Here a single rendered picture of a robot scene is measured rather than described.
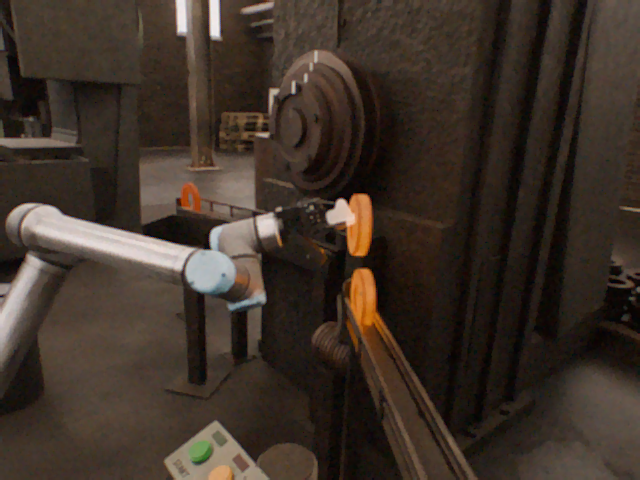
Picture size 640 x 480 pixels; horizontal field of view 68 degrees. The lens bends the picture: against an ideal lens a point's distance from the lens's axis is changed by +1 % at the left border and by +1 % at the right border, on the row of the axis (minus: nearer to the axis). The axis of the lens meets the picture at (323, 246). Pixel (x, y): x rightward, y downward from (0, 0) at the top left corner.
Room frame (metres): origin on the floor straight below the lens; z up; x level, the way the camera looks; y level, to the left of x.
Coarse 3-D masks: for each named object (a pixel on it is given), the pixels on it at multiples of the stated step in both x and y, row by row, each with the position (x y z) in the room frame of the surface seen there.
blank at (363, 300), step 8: (360, 272) 1.14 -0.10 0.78; (368, 272) 1.15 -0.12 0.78; (352, 280) 1.21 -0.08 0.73; (360, 280) 1.13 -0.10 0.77; (368, 280) 1.12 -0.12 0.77; (352, 288) 1.21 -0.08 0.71; (360, 288) 1.12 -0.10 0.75; (368, 288) 1.10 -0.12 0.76; (352, 296) 1.20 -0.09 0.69; (360, 296) 1.11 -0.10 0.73; (368, 296) 1.09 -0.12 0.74; (352, 304) 1.19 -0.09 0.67; (360, 304) 1.11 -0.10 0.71; (368, 304) 1.08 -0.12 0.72; (360, 312) 1.10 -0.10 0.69; (368, 312) 1.08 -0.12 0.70; (360, 320) 1.09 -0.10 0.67; (368, 320) 1.09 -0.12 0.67
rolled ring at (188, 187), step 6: (186, 186) 2.45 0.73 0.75; (192, 186) 2.42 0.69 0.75; (186, 192) 2.49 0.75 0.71; (192, 192) 2.40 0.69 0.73; (198, 192) 2.41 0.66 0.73; (186, 198) 2.50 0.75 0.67; (192, 198) 2.40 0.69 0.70; (198, 198) 2.39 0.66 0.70; (186, 204) 2.49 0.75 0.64; (198, 204) 2.39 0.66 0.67; (186, 210) 2.46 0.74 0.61; (198, 210) 2.40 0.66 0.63
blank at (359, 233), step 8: (352, 200) 1.17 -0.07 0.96; (360, 200) 1.12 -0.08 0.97; (368, 200) 1.12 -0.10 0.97; (352, 208) 1.17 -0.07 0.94; (360, 208) 1.10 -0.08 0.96; (368, 208) 1.10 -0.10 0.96; (360, 216) 1.08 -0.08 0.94; (368, 216) 1.09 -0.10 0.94; (352, 224) 1.18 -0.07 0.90; (360, 224) 1.08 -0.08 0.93; (368, 224) 1.08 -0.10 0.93; (352, 232) 1.17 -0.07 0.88; (360, 232) 1.07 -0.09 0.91; (368, 232) 1.08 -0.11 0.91; (352, 240) 1.13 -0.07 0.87; (360, 240) 1.08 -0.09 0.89; (368, 240) 1.08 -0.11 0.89; (352, 248) 1.12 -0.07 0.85; (360, 248) 1.09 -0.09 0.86
